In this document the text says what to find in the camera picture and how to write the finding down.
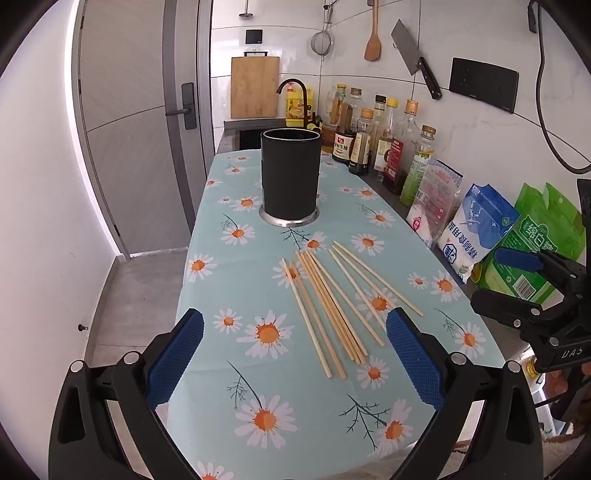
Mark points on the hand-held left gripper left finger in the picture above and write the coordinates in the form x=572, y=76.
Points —
x=175, y=360

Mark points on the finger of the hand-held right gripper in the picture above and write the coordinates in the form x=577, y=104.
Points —
x=503, y=308
x=517, y=260

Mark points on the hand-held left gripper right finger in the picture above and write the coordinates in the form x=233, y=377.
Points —
x=415, y=364

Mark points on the group of wooden chopsticks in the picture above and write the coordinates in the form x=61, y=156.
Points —
x=323, y=295

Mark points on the black utensil holder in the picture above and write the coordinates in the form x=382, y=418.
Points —
x=290, y=175

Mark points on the green bag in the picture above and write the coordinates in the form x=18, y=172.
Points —
x=545, y=230

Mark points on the blue white salt bag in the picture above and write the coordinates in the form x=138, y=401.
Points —
x=475, y=221

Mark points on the clear bag red print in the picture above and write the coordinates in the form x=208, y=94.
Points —
x=434, y=203

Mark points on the floral light blue tablecloth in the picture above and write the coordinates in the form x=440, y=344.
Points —
x=249, y=286

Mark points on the black cap bottle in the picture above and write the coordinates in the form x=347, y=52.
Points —
x=379, y=110

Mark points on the grey door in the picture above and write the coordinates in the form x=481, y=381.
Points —
x=134, y=138

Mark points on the black sink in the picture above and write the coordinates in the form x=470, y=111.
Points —
x=249, y=137

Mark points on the yellow cap oil bottle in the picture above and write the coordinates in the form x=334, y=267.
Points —
x=339, y=99

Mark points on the wooden spatula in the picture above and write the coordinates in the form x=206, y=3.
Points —
x=373, y=46

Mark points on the dark curved faucet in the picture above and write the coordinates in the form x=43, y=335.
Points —
x=305, y=101

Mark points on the yellow dish soap bottle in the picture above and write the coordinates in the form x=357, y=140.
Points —
x=293, y=110

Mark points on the wooden cutting board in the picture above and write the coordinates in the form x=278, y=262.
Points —
x=254, y=87

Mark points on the metal mesh strainer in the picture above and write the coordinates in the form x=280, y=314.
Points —
x=322, y=42

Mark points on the black cutting board hanger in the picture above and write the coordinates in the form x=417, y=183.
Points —
x=256, y=52

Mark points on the hanging metal ladle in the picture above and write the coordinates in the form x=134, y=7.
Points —
x=245, y=13

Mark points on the black wall panel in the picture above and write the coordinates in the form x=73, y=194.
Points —
x=482, y=84

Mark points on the small black wall switch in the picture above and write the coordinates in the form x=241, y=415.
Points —
x=254, y=36

